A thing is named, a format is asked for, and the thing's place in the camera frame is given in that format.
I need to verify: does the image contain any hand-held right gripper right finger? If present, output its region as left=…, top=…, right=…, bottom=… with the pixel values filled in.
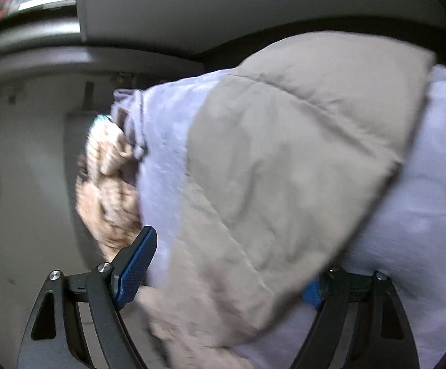
left=290, top=267, right=425, bottom=369

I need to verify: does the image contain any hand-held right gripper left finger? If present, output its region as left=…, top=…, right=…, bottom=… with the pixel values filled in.
left=17, top=226, right=158, bottom=369

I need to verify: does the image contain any beige puffer jacket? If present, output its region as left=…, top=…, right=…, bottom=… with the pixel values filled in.
left=146, top=31, right=437, bottom=358

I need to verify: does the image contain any tan knitted sweater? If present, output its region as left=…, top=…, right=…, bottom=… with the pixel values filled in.
left=75, top=117, right=143, bottom=262

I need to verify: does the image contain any grey cloth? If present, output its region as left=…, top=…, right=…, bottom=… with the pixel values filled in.
left=110, top=88, right=149, bottom=159

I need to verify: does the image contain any lavender fleece blanket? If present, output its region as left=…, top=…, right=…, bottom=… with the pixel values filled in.
left=111, top=65, right=446, bottom=369

